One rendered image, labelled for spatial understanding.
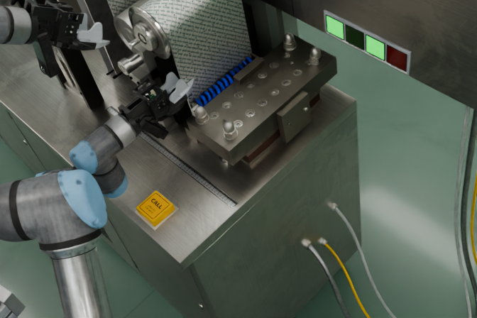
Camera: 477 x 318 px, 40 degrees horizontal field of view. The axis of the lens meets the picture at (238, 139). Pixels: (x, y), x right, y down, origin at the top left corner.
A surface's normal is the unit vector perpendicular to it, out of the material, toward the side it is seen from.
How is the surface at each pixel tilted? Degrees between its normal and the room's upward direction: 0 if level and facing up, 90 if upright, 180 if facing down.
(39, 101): 0
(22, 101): 0
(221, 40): 90
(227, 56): 90
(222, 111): 0
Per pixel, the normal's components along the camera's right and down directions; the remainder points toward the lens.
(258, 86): -0.16, -0.62
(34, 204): -0.08, -0.13
